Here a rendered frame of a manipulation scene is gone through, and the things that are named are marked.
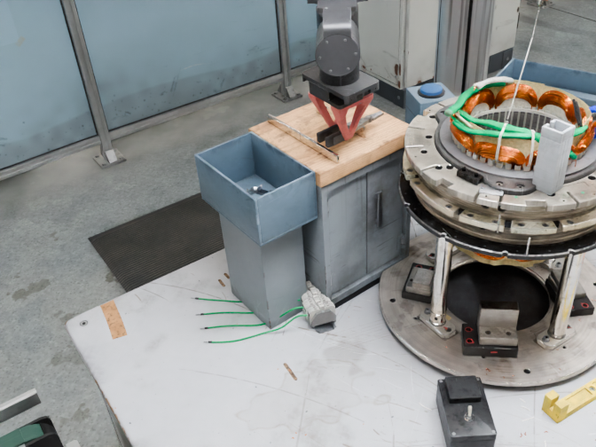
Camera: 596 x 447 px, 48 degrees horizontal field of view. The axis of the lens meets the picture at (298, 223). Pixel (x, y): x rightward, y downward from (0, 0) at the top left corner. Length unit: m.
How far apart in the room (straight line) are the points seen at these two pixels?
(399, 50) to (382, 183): 2.27
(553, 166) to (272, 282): 0.46
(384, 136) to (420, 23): 2.28
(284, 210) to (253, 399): 0.29
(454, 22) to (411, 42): 1.92
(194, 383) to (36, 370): 1.29
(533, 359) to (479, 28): 0.66
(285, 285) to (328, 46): 0.42
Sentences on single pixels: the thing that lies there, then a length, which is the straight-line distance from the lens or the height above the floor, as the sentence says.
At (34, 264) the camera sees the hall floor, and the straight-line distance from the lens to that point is 2.75.
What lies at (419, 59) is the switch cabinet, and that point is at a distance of 3.40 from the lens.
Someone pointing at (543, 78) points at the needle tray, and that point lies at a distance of 1.35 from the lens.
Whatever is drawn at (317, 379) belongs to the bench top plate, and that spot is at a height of 0.78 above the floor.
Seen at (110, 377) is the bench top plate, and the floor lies 0.78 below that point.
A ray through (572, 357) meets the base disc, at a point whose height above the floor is 0.80.
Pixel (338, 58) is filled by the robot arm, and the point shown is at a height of 1.25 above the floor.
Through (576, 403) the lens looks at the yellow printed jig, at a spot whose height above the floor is 0.79.
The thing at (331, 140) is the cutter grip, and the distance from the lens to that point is 1.01.
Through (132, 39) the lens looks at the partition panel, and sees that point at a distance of 3.13.
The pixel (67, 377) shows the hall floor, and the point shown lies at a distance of 2.27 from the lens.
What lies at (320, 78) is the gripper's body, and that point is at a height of 1.18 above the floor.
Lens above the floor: 1.60
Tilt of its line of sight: 37 degrees down
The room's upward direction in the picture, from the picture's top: 4 degrees counter-clockwise
